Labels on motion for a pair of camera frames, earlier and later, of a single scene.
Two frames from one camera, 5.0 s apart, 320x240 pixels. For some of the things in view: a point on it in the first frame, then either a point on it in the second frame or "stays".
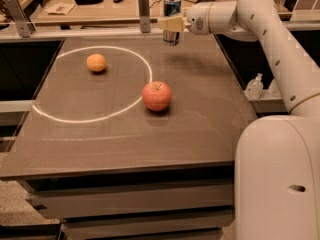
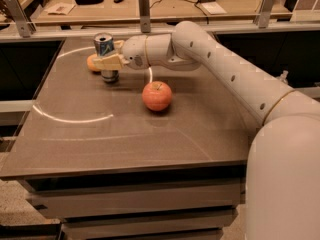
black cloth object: [87, 1] stays
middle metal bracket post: [144, 11] stays
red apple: [156, 95] stays
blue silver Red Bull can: [171, 8] → [103, 45]
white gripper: [197, 19] → [134, 55]
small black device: [117, 0] stays
